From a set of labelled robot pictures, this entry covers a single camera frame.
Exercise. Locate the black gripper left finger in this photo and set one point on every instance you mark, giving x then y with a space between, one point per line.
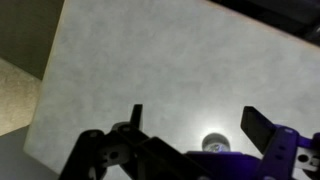
100 156

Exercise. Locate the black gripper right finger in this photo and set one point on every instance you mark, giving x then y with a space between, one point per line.
276 146

